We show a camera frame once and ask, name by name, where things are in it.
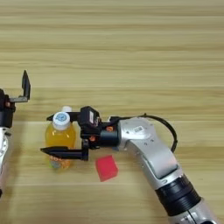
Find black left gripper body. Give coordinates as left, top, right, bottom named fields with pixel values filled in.
left=0, top=87, right=31, bottom=130

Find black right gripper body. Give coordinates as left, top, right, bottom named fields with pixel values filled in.
left=80, top=122, right=121, bottom=162

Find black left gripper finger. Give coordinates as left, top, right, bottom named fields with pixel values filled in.
left=21, top=69, right=32, bottom=99

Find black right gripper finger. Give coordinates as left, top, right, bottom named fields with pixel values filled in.
left=45, top=111, right=82, bottom=122
left=39, top=146, right=83, bottom=161

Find orange juice bottle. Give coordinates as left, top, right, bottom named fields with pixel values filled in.
left=44, top=111, right=78, bottom=172

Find red cube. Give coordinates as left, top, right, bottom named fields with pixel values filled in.
left=94, top=154, right=120, bottom=183

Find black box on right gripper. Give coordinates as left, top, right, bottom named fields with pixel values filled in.
left=79, top=105, right=102, bottom=130

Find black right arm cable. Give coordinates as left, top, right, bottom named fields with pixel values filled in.
left=108, top=113, right=179, bottom=154

